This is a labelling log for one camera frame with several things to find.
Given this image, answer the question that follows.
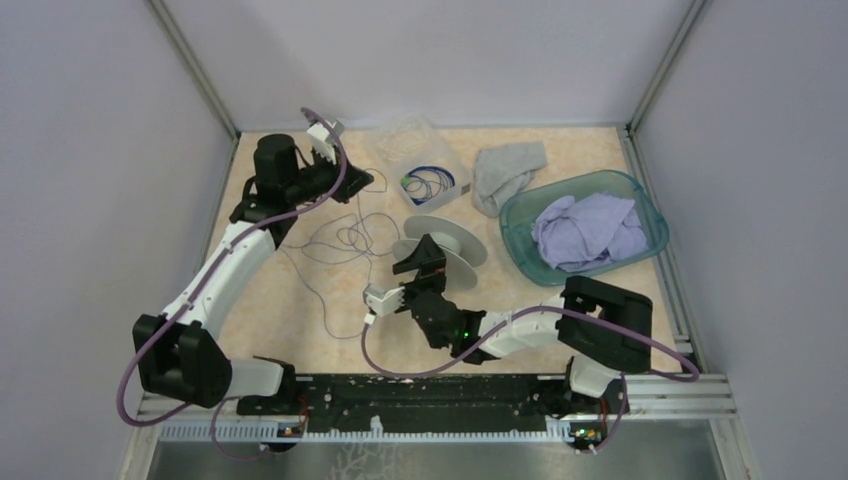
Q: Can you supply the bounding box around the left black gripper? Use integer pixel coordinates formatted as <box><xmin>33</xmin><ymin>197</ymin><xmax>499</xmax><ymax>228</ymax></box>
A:
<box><xmin>285</xmin><ymin>142</ymin><xmax>373</xmax><ymax>205</ymax></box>

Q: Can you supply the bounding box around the white perforated cable spool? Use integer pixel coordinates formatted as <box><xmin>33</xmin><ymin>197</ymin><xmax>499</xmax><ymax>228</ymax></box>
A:
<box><xmin>391</xmin><ymin>215</ymin><xmax>488</xmax><ymax>291</ymax></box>

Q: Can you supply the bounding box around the thin blue cable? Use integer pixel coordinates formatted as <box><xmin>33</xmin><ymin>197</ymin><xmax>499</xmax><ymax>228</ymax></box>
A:
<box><xmin>281</xmin><ymin>168</ymin><xmax>405</xmax><ymax>341</ymax></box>

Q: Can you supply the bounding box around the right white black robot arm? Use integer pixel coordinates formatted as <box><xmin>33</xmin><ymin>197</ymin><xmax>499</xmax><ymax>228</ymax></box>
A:
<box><xmin>392</xmin><ymin>234</ymin><xmax>654</xmax><ymax>412</ymax></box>

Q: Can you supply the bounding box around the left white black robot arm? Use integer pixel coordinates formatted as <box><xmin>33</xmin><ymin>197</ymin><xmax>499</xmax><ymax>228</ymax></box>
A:
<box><xmin>132</xmin><ymin>125</ymin><xmax>373</xmax><ymax>414</ymax></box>

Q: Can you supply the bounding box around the clear plastic container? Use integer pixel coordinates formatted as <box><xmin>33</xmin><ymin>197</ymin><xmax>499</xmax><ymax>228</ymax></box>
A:
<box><xmin>365</xmin><ymin>114</ymin><xmax>472</xmax><ymax>214</ymax></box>

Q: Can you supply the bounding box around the grey towel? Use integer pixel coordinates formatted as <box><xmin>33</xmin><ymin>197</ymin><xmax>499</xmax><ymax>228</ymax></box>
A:
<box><xmin>471</xmin><ymin>141</ymin><xmax>548</xmax><ymax>218</ymax></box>

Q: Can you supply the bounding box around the teal plastic basin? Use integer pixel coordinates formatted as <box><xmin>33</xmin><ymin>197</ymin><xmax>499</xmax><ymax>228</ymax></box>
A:
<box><xmin>499</xmin><ymin>170</ymin><xmax>670</xmax><ymax>286</ymax></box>

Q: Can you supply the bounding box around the lavender cloth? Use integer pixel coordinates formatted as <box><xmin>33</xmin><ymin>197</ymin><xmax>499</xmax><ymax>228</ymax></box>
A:
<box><xmin>531</xmin><ymin>192</ymin><xmax>649</xmax><ymax>273</ymax></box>

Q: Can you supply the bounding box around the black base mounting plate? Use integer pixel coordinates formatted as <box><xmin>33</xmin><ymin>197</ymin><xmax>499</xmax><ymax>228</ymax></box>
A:
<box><xmin>236</xmin><ymin>372</ymin><xmax>631</xmax><ymax>437</ymax></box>

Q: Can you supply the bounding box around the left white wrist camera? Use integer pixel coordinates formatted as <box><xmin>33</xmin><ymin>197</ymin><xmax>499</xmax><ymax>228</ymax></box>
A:
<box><xmin>306</xmin><ymin>120</ymin><xmax>345</xmax><ymax>163</ymax></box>

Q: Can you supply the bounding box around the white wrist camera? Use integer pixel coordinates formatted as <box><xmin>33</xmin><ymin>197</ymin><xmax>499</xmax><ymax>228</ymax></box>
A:
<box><xmin>363</xmin><ymin>284</ymin><xmax>405</xmax><ymax>325</ymax></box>
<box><xmin>306</xmin><ymin>120</ymin><xmax>345</xmax><ymax>163</ymax></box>

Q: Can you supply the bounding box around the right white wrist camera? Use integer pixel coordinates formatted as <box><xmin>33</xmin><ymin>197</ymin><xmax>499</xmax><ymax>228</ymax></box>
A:
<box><xmin>363</xmin><ymin>284</ymin><xmax>405</xmax><ymax>325</ymax></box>

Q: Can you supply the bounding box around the coiled blue cable in container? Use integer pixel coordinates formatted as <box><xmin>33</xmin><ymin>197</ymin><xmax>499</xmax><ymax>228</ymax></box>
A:
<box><xmin>401</xmin><ymin>165</ymin><xmax>457</xmax><ymax>205</ymax></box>

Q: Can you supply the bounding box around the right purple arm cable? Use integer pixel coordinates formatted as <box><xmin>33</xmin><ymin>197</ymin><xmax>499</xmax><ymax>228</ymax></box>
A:
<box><xmin>360</xmin><ymin>304</ymin><xmax>701</xmax><ymax>456</ymax></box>

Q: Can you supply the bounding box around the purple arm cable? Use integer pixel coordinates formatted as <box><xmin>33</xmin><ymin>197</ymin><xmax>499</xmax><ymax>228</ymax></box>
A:
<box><xmin>360</xmin><ymin>304</ymin><xmax>701</xmax><ymax>456</ymax></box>
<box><xmin>116</xmin><ymin>107</ymin><xmax>349</xmax><ymax>463</ymax></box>

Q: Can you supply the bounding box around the white slotted cable duct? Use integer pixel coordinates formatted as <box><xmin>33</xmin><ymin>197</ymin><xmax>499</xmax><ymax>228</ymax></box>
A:
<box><xmin>158</xmin><ymin>417</ymin><xmax>591</xmax><ymax>444</ymax></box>

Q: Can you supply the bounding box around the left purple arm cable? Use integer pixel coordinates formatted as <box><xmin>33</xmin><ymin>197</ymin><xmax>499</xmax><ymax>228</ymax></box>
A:
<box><xmin>116</xmin><ymin>107</ymin><xmax>349</xmax><ymax>463</ymax></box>

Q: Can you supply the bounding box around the aluminium frame rail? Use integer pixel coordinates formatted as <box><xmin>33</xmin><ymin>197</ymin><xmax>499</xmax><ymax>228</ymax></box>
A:
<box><xmin>626</xmin><ymin>374</ymin><xmax>738</xmax><ymax>421</ymax></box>

